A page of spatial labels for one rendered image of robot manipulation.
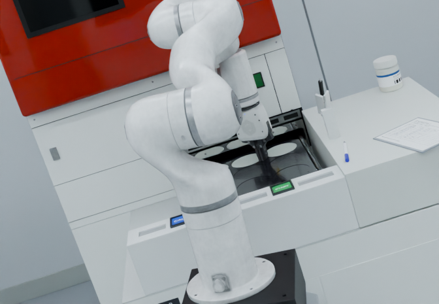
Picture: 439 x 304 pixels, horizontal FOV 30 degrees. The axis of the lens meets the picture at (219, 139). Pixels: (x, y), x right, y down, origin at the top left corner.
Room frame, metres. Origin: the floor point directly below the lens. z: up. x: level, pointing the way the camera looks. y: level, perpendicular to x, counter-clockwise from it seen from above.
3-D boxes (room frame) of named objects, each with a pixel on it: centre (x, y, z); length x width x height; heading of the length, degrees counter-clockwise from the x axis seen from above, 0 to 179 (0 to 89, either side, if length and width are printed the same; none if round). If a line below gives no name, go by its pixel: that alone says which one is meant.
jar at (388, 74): (2.38, -0.54, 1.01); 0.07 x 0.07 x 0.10
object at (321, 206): (1.88, 0.02, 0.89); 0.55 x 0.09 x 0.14; 89
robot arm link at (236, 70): (2.31, -0.10, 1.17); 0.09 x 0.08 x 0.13; 81
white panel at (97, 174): (2.47, 0.13, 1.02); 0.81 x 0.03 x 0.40; 89
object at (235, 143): (2.45, -0.05, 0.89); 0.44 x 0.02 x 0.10; 89
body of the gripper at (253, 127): (2.31, -0.11, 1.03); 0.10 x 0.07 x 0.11; 53
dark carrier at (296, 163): (2.24, -0.06, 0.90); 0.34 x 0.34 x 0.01; 89
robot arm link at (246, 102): (2.31, -0.11, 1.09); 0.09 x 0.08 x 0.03; 53
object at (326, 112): (2.12, -0.30, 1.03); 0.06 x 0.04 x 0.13; 179
